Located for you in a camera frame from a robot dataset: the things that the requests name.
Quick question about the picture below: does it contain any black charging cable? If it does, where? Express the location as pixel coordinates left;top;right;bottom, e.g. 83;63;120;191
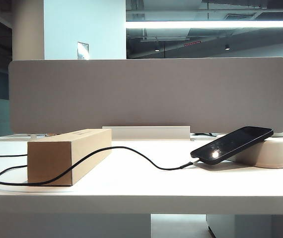
0;146;202;187

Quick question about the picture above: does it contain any framed wall notice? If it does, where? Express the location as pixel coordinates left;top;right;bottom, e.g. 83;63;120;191
77;41;90;60

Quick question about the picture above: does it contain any white pulp tray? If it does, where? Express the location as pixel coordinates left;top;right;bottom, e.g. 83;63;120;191
227;138;283;169

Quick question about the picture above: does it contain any white desk support panel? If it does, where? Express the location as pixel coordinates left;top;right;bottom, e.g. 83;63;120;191
0;213;152;238

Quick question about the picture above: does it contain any long brown cardboard box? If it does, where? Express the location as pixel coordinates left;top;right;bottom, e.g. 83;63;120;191
27;128;113;187

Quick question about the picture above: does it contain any black smartphone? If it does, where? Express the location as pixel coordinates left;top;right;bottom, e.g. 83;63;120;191
190;125;275;166

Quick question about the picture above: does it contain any white desk cable cover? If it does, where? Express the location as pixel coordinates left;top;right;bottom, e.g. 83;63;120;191
102;125;191;140

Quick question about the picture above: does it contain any grey fabric desk divider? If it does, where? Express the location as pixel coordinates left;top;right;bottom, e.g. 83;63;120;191
8;57;283;135

